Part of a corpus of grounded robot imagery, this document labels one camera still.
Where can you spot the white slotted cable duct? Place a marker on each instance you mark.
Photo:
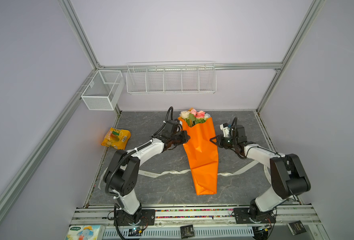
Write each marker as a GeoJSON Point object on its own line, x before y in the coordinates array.
{"type": "Point", "coordinates": [180, 233]}

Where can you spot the orange wrapping paper sheet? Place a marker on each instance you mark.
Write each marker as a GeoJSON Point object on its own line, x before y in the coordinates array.
{"type": "Point", "coordinates": [202, 155]}

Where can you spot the aluminium front rail frame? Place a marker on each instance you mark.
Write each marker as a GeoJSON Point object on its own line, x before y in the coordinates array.
{"type": "Point", "coordinates": [213, 216]}

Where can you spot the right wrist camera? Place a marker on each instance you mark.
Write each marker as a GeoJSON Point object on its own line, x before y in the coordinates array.
{"type": "Point", "coordinates": [229, 130]}

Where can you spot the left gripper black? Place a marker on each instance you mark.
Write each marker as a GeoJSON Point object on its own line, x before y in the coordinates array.
{"type": "Point", "coordinates": [185, 140]}

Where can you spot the white ribbon gold lettering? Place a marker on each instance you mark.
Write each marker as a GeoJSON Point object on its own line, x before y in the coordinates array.
{"type": "Point", "coordinates": [238, 172]}

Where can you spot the dark pink fake rose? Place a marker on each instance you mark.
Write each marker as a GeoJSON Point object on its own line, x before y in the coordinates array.
{"type": "Point", "coordinates": [200, 115]}

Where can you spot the white fake rose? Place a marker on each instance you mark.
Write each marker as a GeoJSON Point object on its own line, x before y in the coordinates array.
{"type": "Point", "coordinates": [207, 115]}

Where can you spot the yellow snack bag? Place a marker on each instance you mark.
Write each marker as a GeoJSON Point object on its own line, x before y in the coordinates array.
{"type": "Point", "coordinates": [116, 138]}

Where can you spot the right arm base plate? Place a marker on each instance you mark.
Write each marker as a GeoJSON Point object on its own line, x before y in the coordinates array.
{"type": "Point", "coordinates": [243, 215]}

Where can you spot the black box right front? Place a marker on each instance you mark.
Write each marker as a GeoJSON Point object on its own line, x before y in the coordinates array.
{"type": "Point", "coordinates": [296, 228]}

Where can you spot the black box centre front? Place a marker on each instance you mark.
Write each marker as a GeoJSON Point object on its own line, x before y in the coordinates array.
{"type": "Point", "coordinates": [187, 231]}

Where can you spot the tissue pack with elephant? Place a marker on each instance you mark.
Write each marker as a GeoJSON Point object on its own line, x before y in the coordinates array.
{"type": "Point", "coordinates": [85, 232]}

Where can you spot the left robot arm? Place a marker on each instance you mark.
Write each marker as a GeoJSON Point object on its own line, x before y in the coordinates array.
{"type": "Point", "coordinates": [122, 173]}

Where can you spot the black box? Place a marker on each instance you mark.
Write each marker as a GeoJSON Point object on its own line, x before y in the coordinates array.
{"type": "Point", "coordinates": [296, 228]}
{"type": "Point", "coordinates": [187, 231]}

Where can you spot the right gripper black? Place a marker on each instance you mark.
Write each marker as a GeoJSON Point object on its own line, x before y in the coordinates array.
{"type": "Point", "coordinates": [219, 138]}

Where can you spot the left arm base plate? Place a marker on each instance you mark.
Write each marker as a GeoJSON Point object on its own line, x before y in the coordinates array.
{"type": "Point", "coordinates": [142, 217]}

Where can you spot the white wire wall shelf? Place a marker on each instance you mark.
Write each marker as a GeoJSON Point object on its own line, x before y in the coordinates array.
{"type": "Point", "coordinates": [189, 77]}

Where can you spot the white mesh box basket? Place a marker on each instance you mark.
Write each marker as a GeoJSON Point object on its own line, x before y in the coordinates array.
{"type": "Point", "coordinates": [103, 91]}

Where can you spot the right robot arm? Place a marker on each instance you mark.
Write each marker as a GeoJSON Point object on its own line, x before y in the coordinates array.
{"type": "Point", "coordinates": [288, 176]}

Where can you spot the cream fake rose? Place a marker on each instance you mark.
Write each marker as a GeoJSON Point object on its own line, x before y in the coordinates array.
{"type": "Point", "coordinates": [185, 115]}

